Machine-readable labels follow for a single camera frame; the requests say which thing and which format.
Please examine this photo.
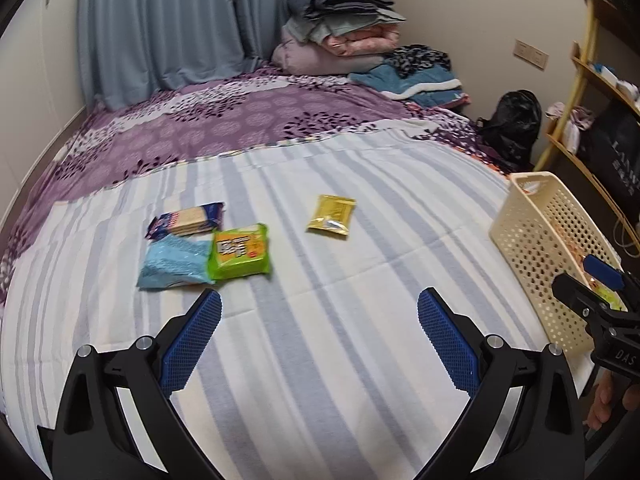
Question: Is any white wardrobe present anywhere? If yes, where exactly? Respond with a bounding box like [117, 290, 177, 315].
[0, 0, 88, 221]

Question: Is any pinkish cloth bundle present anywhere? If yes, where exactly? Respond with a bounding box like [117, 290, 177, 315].
[545, 101, 596, 153]

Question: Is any white cable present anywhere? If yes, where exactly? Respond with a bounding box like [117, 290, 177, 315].
[612, 210, 640, 252]

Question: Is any bamboo shelf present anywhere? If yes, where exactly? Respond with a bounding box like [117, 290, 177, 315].
[532, 0, 640, 281]

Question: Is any light grey folded cloth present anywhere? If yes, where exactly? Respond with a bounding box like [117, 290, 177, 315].
[285, 7, 407, 43]

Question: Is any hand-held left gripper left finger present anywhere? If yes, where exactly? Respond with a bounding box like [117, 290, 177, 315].
[37, 287, 223, 480]

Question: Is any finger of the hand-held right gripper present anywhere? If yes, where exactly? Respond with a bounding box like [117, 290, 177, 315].
[551, 272, 621, 322]
[582, 254, 640, 293]

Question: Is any dark grey folded blanket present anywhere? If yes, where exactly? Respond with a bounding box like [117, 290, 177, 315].
[287, 0, 396, 18]

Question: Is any light blue snack bag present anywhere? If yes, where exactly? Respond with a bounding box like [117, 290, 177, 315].
[136, 234, 217, 291]

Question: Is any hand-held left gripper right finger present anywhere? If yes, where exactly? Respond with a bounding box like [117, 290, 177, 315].
[415, 287, 587, 480]

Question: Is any striped blanket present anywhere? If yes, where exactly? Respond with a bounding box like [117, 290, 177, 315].
[0, 127, 596, 480]

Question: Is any yellow packet with barcode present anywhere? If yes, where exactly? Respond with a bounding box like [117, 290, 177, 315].
[306, 194, 357, 241]

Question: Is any blue fleece blanket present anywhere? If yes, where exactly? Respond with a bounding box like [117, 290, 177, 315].
[348, 62, 471, 109]

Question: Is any green snack packet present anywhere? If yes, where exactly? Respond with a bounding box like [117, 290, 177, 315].
[207, 223, 272, 282]

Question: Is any person's right hand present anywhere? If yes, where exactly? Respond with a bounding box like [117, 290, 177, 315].
[586, 372, 631, 431]

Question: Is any cream perforated plastic basket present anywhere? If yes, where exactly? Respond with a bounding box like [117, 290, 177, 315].
[489, 171, 628, 356]

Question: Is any leopard print cloth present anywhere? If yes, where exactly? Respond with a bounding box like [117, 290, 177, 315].
[382, 45, 452, 80]

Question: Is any purple floral bedsheet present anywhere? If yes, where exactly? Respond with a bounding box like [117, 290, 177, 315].
[0, 62, 511, 281]

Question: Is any pink folded quilt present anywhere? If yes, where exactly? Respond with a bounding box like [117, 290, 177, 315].
[320, 22, 401, 56]

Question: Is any dark blue cracker packet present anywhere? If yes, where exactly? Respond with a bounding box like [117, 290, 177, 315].
[146, 201, 226, 240]

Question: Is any black shopping bag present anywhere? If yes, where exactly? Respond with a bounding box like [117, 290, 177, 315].
[580, 97, 640, 206]

